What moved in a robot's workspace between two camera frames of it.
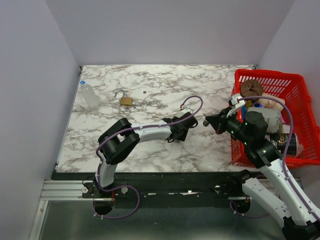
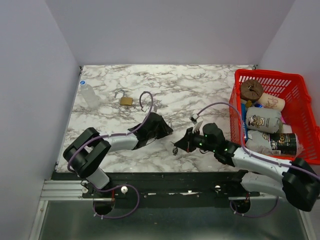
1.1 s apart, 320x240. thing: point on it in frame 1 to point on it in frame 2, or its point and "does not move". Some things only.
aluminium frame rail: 64,190 does not move
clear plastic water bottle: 92,100 does not move
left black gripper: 183,137 to 165,129
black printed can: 281,140 does not move
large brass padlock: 124,101 does not move
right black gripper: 218,121 to 186,142
